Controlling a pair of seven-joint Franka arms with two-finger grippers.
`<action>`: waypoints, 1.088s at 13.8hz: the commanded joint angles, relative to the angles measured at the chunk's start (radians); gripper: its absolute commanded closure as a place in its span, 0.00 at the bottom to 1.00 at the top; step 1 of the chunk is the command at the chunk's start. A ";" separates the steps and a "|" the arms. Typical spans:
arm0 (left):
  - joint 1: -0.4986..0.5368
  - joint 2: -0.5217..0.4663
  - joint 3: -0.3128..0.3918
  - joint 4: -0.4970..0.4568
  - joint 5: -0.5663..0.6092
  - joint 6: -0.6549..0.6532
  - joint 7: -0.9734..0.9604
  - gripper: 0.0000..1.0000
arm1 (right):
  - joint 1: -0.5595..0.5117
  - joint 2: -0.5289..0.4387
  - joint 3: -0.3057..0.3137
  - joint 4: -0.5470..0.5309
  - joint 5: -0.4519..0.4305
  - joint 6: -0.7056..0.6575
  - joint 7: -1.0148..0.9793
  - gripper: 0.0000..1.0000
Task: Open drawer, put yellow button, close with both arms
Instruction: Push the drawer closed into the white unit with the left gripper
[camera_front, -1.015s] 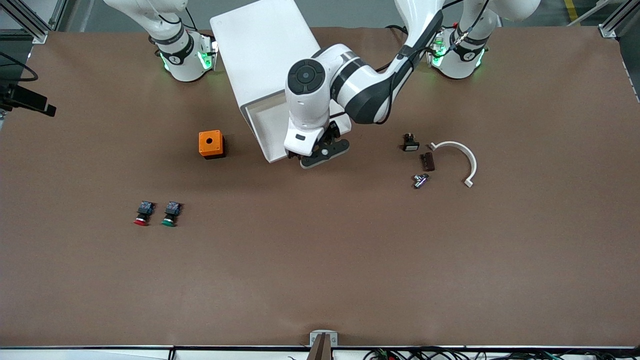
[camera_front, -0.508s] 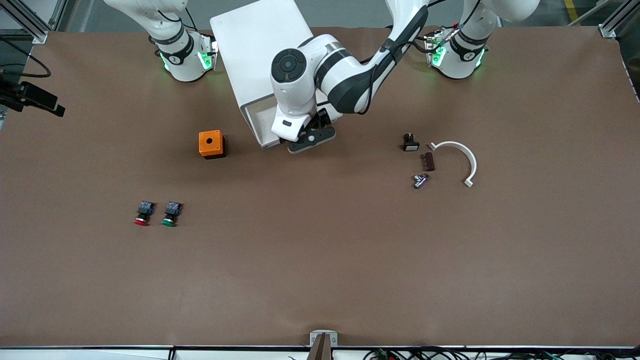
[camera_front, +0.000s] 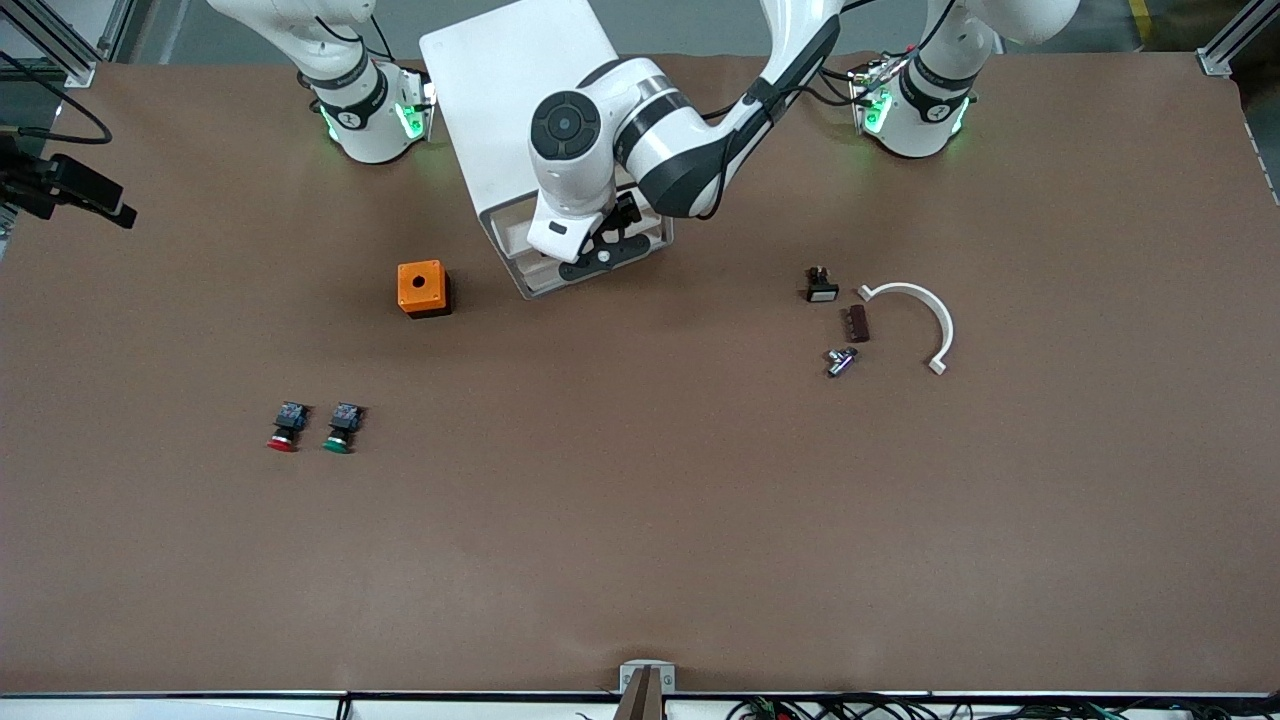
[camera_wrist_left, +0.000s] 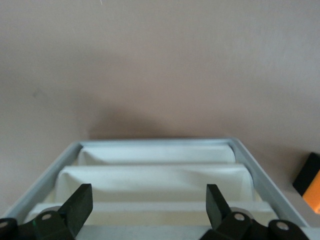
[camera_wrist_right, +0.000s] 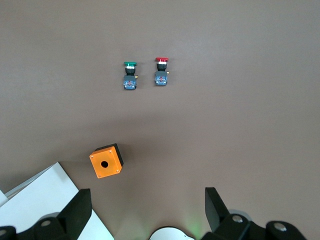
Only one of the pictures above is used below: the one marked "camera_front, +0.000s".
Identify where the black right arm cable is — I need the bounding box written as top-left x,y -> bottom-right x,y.
0,50 -> 113,147

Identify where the white drawer cabinet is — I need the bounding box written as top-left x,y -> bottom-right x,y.
420,0 -> 673,301

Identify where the white table edge rail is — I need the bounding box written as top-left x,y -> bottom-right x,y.
0,692 -> 1280,720

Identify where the red push button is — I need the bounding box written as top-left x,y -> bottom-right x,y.
267,401 -> 309,453

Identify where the orange button enclosure box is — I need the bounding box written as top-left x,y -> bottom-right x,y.
397,260 -> 452,319

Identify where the green push button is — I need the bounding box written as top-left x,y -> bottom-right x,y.
323,402 -> 366,455

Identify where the white plastic drawer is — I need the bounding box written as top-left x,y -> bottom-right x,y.
497,200 -> 669,293

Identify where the tangled cable bundle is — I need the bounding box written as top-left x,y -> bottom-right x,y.
725,693 -> 1280,720

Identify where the aluminium frame profile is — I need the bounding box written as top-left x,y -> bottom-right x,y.
0,0 -> 136,86
1197,0 -> 1280,78

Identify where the grey metal bracket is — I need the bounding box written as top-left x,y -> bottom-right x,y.
619,660 -> 677,695

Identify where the black base cable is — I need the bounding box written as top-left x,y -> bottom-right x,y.
700,48 -> 863,121

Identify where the brown pointed post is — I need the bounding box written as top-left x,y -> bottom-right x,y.
612,667 -> 666,720

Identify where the white curved plastic clip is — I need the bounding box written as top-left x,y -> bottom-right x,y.
857,283 -> 956,377

